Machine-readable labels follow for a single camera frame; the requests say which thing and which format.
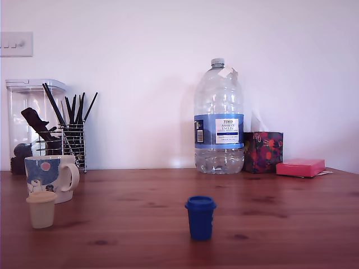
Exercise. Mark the blue coffee capsule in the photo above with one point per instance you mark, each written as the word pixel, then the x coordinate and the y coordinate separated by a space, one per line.
pixel 200 221

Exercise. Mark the cream coffee capsule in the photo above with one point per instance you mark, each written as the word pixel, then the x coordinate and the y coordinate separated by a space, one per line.
pixel 42 213

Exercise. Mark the large clear water bottle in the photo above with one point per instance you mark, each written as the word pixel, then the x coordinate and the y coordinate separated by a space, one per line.
pixel 218 98

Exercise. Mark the white tissue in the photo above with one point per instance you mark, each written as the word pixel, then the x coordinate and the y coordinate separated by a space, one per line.
pixel 256 123

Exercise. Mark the floral tissue box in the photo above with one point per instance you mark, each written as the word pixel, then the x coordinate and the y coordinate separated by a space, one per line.
pixel 263 151

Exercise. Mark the black chopstick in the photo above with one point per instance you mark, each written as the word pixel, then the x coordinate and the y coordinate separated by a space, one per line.
pixel 55 102
pixel 68 110
pixel 52 102
pixel 78 109
pixel 82 107
pixel 90 107
pixel 73 109

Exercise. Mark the pink flat box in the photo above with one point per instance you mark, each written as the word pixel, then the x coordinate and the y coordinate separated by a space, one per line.
pixel 300 168

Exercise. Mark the white mug with cartoon print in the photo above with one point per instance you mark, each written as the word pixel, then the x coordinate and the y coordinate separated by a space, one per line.
pixel 42 173

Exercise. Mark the black kitchen utensil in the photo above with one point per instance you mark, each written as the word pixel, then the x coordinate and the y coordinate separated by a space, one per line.
pixel 33 119

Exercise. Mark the paper sheet under box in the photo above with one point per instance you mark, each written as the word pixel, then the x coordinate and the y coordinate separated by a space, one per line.
pixel 326 171

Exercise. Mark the dark round object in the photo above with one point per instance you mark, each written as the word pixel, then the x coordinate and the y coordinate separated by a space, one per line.
pixel 21 151

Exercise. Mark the clear plastic storage container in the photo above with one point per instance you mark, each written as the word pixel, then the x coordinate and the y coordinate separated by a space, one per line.
pixel 19 112

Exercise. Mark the white light switch plate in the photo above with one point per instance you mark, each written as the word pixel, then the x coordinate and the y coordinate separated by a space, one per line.
pixel 16 45

